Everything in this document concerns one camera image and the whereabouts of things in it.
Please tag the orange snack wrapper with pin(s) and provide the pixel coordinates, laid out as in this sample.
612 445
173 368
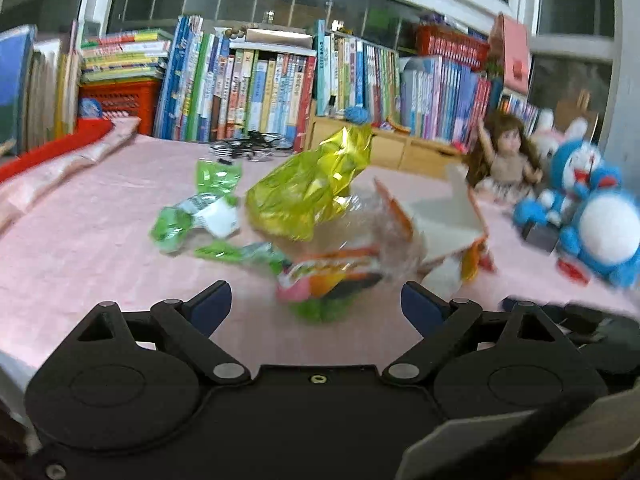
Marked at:
325 275

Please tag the brown cardboard box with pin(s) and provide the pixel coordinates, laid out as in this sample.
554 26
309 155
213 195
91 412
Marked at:
575 110

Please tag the stack of flat books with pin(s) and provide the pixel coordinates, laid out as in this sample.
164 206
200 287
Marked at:
125 55

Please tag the yellow foil wrapper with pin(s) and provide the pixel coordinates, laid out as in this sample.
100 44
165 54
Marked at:
305 185

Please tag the small orange toy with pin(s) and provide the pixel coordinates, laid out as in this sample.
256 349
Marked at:
397 125

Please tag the white cardboard carton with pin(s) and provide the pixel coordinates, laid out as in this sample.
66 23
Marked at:
445 220

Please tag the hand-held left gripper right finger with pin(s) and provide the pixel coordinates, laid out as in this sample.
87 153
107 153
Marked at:
422 310

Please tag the pink tablecloth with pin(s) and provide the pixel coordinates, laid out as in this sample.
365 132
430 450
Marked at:
100 270

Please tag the pink rabbit plush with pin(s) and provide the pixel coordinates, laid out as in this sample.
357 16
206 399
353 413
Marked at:
545 140

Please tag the long green wrapper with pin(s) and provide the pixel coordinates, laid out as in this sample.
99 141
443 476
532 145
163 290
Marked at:
235 252

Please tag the row of small books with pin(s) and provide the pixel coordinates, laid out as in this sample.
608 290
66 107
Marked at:
520 107

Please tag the red tray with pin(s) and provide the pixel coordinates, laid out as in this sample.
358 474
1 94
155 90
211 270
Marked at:
60 145

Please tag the small blue cat plush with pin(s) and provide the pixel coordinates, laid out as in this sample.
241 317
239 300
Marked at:
580 165

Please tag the dark grey box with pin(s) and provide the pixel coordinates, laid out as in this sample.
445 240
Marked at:
540 237

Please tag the clear plastic bag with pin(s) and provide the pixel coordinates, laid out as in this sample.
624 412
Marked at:
390 240

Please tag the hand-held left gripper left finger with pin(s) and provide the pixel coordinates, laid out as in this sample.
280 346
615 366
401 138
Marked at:
212 307

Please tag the large blue cat plush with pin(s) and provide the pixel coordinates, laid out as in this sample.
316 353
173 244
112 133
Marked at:
610 235

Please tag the red plastic crate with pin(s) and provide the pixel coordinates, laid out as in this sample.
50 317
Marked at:
130 100

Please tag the row of upright picture books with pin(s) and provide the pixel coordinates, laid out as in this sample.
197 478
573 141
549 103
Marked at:
445 100
235 95
350 75

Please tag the small green wrapper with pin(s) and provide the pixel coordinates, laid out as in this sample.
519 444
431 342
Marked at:
215 177

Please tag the pink box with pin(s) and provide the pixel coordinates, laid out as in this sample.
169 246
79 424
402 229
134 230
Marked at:
515 55

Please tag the red basket of books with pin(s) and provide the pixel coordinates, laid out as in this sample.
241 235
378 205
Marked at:
450 47

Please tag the brown-haired doll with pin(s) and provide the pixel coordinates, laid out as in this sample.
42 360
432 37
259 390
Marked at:
505 160

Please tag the wooden drawer organizer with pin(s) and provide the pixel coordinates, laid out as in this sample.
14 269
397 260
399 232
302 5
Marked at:
400 150

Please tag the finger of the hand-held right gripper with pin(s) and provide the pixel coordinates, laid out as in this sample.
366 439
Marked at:
580 317

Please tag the row of large pale books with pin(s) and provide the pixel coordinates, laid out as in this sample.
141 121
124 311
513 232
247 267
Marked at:
30 90

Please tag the green and white wrapper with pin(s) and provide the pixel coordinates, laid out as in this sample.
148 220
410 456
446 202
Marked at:
175 225

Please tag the blue yarn ball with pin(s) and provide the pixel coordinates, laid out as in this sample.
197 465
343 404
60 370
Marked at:
357 115

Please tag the white flat box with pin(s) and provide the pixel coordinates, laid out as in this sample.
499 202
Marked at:
280 41

